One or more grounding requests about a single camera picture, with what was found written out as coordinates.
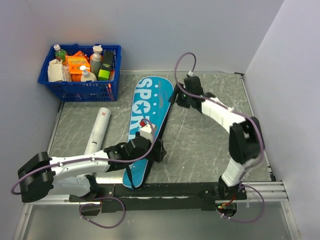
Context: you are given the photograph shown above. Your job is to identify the blue racket cover bag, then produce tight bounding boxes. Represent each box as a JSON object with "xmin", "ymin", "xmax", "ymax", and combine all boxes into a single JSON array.
[{"xmin": 122, "ymin": 76, "xmax": 174, "ymax": 190}]

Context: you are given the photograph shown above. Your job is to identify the white shuttlecock tube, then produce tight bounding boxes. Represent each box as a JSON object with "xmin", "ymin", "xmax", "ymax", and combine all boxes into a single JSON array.
[{"xmin": 84, "ymin": 107, "xmax": 111, "ymax": 155}]

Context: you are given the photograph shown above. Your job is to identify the blue plastic basket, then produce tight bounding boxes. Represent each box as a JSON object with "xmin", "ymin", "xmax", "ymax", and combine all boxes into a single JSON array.
[{"xmin": 38, "ymin": 44, "xmax": 122, "ymax": 102}]

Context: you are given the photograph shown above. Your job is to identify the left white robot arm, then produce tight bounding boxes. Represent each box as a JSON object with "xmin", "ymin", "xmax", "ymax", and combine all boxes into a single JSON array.
[{"xmin": 17, "ymin": 136, "xmax": 167, "ymax": 203}]

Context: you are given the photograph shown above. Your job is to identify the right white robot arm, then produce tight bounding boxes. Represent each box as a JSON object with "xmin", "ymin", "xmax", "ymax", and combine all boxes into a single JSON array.
[{"xmin": 169, "ymin": 75, "xmax": 265, "ymax": 199}]

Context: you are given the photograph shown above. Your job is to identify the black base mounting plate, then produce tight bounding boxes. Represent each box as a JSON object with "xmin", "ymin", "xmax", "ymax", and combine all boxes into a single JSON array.
[{"xmin": 68, "ymin": 182, "xmax": 247, "ymax": 213}]

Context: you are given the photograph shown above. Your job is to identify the black green box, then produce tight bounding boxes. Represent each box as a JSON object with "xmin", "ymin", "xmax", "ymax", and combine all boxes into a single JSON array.
[{"xmin": 98, "ymin": 49, "xmax": 114, "ymax": 81}]

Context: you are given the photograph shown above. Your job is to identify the grey pump bottle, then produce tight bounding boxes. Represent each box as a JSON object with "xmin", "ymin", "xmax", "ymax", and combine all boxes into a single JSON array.
[{"xmin": 90, "ymin": 45, "xmax": 103, "ymax": 79}]

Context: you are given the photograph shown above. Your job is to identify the beige pump bottle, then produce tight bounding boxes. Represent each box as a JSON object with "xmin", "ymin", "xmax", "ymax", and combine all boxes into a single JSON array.
[{"xmin": 79, "ymin": 65, "xmax": 97, "ymax": 82}]

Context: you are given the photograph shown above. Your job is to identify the orange snack packet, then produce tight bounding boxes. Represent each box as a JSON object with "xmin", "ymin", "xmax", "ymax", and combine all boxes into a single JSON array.
[{"xmin": 66, "ymin": 50, "xmax": 91, "ymax": 75}]

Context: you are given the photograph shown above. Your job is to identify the beige cloth bag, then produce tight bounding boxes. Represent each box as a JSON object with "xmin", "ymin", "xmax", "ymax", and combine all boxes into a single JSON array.
[{"xmin": 47, "ymin": 59, "xmax": 72, "ymax": 82}]

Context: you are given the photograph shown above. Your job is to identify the green drink bottle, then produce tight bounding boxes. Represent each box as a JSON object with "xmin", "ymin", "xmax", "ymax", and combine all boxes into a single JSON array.
[{"xmin": 53, "ymin": 44, "xmax": 67, "ymax": 62}]

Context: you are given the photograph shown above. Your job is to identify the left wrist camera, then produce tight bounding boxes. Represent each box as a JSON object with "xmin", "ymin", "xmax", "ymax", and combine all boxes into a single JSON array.
[{"xmin": 139, "ymin": 121, "xmax": 157, "ymax": 142}]

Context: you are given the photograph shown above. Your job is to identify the aluminium rail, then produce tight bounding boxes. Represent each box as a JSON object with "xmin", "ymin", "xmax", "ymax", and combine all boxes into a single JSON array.
[{"xmin": 24, "ymin": 181, "xmax": 289, "ymax": 203}]

